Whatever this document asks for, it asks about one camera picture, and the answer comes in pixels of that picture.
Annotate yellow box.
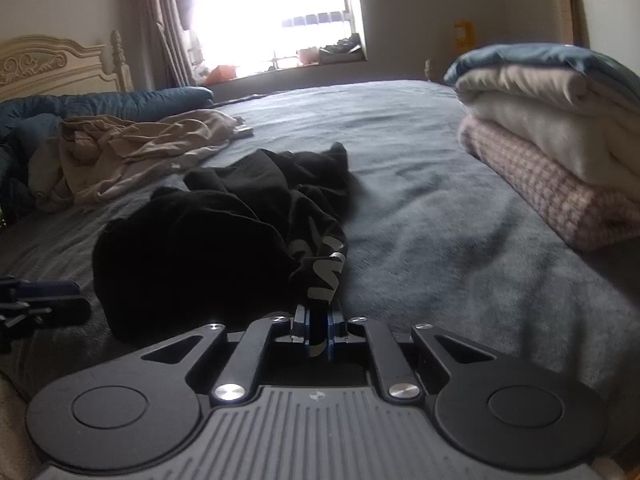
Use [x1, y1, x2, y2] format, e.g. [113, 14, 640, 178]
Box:
[454, 21, 476, 54]

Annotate folded teal blanket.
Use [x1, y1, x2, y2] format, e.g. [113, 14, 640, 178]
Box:
[444, 42, 639, 99]

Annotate shoes on windowsill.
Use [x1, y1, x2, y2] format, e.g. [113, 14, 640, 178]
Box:
[319, 34, 364, 64]

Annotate beige crumpled garment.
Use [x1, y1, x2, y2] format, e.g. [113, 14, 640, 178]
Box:
[28, 108, 253, 212]

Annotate folded pink checked blanket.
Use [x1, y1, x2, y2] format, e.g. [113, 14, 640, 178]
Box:
[458, 116, 639, 252]

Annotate grey bed blanket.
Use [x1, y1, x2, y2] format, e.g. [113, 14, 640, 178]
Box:
[1, 80, 639, 448]

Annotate cream carved headboard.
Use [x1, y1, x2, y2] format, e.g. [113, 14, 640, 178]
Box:
[1, 30, 134, 101]

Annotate black t-shirt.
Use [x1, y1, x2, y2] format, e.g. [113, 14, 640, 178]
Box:
[92, 143, 350, 347]

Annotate brown curtain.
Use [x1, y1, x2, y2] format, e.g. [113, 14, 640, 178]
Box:
[142, 0, 195, 87]

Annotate folded cream blanket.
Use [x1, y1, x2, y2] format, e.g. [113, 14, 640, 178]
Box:
[454, 64, 639, 200]

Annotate teal quilt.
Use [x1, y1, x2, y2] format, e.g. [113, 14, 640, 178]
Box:
[1, 87, 214, 226]

